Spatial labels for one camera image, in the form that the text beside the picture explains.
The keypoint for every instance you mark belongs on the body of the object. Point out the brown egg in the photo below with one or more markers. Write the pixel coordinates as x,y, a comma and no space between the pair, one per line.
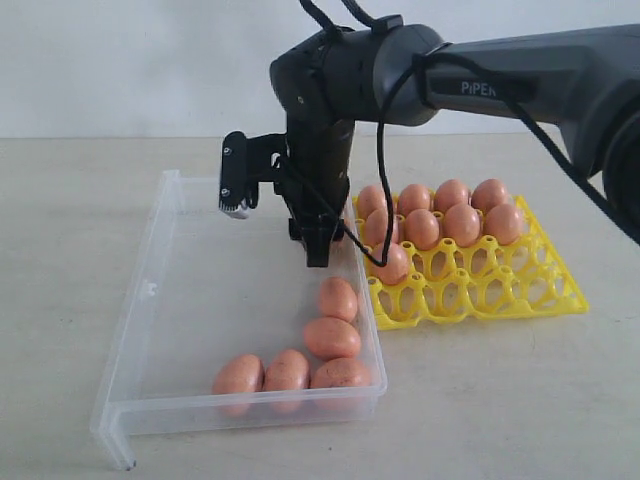
346,235
422,228
242,374
370,199
329,338
489,194
414,197
289,371
340,373
504,222
397,267
450,193
375,228
337,298
462,224

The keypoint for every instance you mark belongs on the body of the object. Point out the clear plastic storage box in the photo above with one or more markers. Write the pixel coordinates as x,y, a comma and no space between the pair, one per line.
207,288

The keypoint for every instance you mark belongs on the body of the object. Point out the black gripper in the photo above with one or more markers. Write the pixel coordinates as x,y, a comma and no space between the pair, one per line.
307,202

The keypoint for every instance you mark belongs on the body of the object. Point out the yellow plastic egg tray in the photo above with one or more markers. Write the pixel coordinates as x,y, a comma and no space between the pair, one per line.
487,281

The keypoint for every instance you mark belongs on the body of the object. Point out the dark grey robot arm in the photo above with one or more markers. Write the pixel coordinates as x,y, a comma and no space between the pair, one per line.
584,82

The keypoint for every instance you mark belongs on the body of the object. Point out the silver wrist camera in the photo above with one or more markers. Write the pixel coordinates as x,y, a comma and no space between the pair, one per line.
245,163

